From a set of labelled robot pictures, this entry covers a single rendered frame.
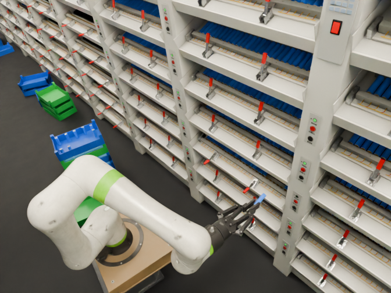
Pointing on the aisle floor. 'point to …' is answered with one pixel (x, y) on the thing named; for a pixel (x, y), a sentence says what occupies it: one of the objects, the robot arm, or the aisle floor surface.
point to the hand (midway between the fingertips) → (251, 207)
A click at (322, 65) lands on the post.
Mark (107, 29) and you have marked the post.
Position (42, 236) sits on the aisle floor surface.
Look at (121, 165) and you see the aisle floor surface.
